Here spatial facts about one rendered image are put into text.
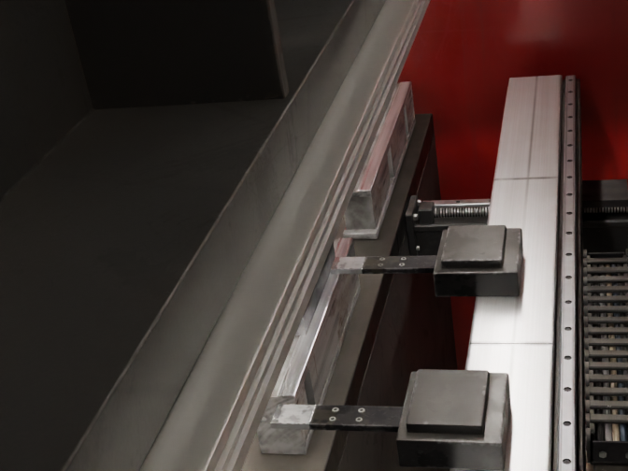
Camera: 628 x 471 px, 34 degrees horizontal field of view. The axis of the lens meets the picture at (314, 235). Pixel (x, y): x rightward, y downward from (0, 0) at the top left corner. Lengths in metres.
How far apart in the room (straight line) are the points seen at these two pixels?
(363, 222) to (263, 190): 1.25
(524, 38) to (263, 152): 1.67
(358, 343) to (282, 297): 1.04
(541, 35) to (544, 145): 0.44
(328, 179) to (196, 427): 0.21
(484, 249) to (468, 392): 0.30
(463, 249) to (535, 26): 0.87
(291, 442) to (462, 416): 0.29
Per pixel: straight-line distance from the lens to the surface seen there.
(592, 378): 1.13
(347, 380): 1.43
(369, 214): 1.75
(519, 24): 2.16
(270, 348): 0.45
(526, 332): 1.29
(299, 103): 0.59
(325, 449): 1.32
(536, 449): 1.12
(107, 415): 0.36
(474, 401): 1.11
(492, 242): 1.39
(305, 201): 0.54
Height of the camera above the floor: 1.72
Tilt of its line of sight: 28 degrees down
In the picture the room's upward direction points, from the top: 9 degrees counter-clockwise
